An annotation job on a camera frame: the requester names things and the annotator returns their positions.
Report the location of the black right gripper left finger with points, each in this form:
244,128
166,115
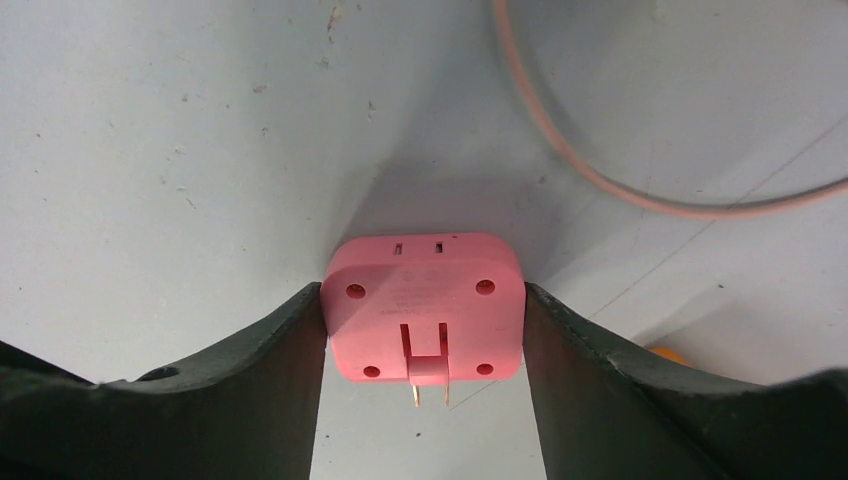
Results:
243,408

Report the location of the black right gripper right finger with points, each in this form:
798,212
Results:
607,408

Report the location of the orange power strip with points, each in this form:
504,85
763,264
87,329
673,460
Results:
671,355

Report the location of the pink square plug adapter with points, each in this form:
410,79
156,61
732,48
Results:
426,309

